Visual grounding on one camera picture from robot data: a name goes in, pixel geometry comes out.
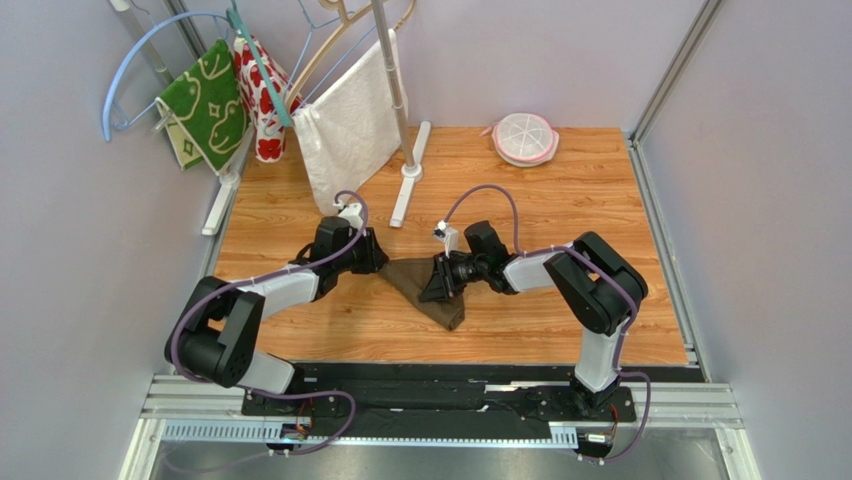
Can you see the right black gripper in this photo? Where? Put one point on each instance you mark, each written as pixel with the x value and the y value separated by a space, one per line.
pixel 449 275

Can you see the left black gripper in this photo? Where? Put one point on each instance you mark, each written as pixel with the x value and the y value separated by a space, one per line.
pixel 375 256

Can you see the brown cloth napkin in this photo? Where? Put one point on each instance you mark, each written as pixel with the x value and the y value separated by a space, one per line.
pixel 410 276

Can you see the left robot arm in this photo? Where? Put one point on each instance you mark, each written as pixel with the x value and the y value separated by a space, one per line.
pixel 215 339

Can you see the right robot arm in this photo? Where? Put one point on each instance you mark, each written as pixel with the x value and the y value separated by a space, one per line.
pixel 600 287

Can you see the metal drying rack stand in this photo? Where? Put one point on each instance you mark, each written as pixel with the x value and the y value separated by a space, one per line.
pixel 413 151

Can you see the white towel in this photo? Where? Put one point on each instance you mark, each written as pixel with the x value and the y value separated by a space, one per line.
pixel 350 132

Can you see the red white patterned cloth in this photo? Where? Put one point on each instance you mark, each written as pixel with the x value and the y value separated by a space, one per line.
pixel 270 143

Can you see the white pink lidded container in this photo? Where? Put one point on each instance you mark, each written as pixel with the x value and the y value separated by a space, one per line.
pixel 524 140

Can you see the green patterned towel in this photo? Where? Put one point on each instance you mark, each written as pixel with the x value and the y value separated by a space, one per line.
pixel 203 112

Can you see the beige wooden hanger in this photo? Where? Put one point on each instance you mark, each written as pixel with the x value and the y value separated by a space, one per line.
pixel 322 38

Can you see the teal hanger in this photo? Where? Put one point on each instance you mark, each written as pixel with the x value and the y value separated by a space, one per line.
pixel 236 21

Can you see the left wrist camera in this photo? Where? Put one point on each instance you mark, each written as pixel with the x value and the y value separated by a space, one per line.
pixel 356 214

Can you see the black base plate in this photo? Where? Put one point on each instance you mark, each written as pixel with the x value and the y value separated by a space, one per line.
pixel 440 401

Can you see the aluminium frame rail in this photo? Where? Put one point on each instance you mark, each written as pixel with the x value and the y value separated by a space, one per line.
pixel 698 29

